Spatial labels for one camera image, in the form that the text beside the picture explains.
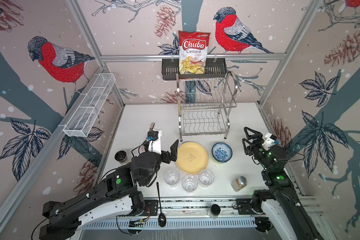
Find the black wall shelf basket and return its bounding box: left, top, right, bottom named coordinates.
left=162, top=58, right=227, bottom=81

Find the clear drinking glass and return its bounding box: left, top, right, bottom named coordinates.
left=198, top=169, right=215, bottom=188
left=164, top=169, right=181, bottom=188
left=182, top=175, right=198, bottom=193

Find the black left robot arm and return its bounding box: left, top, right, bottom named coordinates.
left=39, top=140, right=179, bottom=240

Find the red cassava chips bag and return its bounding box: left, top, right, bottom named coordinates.
left=179, top=31, right=210, bottom=63

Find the black spoon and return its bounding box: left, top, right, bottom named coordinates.
left=156, top=182, right=167, bottom=228

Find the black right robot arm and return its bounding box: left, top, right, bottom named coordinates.
left=242, top=127, right=323, bottom=240

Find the blue floral white bowl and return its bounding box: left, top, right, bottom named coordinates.
left=212, top=143, right=233, bottom=164

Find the black lid spice jar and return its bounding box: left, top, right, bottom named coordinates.
left=115, top=150, right=128, bottom=163

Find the chrome two-tier dish rack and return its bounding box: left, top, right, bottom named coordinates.
left=176, top=71, right=239, bottom=141

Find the black lid jar on rail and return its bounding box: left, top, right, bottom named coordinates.
left=208, top=204, right=221, bottom=219

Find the silver lid spice jar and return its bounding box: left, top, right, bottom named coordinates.
left=231, top=176, right=247, bottom=192

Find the white wire mesh basket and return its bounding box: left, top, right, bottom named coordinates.
left=63, top=73, right=116, bottom=138

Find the pink spotted handle knife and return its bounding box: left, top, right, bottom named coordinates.
left=150, top=122, right=155, bottom=131

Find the yellow cream plate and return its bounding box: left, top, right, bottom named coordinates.
left=176, top=142, right=209, bottom=175

